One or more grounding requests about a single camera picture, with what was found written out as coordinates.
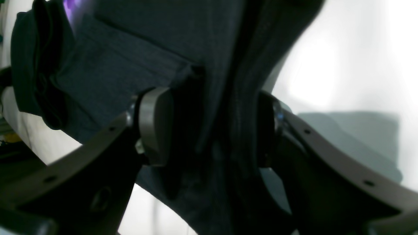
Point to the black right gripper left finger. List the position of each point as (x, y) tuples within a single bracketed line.
[(87, 191)]

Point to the black T-shirt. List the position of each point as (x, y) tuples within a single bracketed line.
[(80, 66)]

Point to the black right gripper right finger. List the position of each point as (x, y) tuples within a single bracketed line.
[(329, 193)]

